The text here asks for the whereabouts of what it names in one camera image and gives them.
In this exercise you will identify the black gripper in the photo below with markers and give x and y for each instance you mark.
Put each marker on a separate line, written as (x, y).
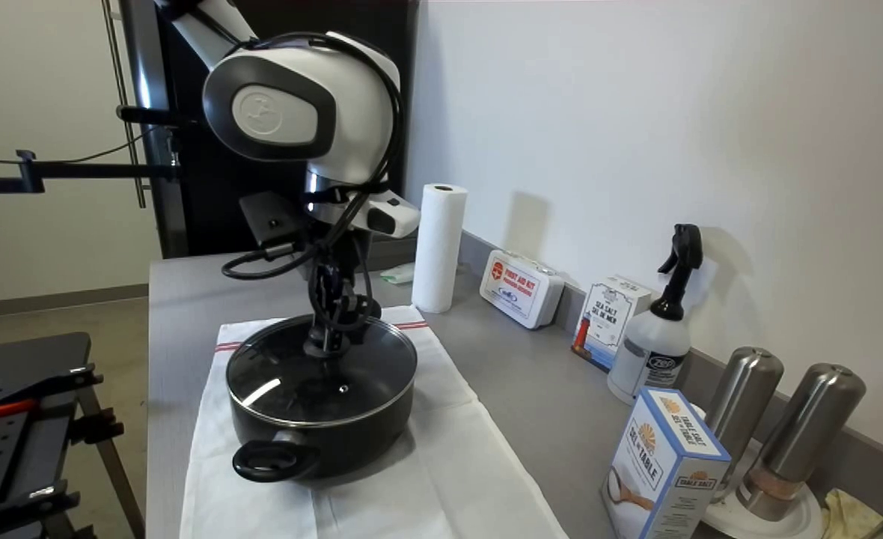
(333, 261)

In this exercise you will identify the glass lid with black knob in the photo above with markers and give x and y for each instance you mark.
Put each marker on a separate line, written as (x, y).
(270, 385)

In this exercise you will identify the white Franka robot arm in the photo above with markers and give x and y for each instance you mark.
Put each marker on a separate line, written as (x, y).
(352, 108)

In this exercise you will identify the black cooking pot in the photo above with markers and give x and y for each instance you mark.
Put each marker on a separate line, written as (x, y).
(341, 443)

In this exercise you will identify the white paper towel roll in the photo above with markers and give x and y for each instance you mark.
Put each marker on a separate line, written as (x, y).
(442, 249)

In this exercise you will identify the white red first aid box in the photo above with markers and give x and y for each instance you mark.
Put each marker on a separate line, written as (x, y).
(520, 289)

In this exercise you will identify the white towel with red stripes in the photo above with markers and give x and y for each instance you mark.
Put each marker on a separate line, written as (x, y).
(459, 467)

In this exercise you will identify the white blue carton box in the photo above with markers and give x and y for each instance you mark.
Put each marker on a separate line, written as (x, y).
(607, 317)

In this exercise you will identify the clear spray bottle black trigger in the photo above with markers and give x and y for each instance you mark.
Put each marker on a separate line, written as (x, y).
(650, 349)

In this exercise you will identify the blue white orange carton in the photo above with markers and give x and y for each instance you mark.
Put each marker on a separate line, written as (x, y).
(661, 467)

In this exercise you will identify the black perforated workbench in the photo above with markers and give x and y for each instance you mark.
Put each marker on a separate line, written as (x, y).
(1, 449)

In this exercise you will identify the black bench clamp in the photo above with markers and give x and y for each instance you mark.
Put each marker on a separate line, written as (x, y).
(23, 505)

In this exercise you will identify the stainless steel grinder mill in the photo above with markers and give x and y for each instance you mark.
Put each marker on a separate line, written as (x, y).
(810, 430)
(743, 394)

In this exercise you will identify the yellow cloth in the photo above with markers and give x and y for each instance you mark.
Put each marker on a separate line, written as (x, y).
(848, 514)

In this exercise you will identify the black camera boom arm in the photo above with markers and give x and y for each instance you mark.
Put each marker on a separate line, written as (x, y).
(92, 172)

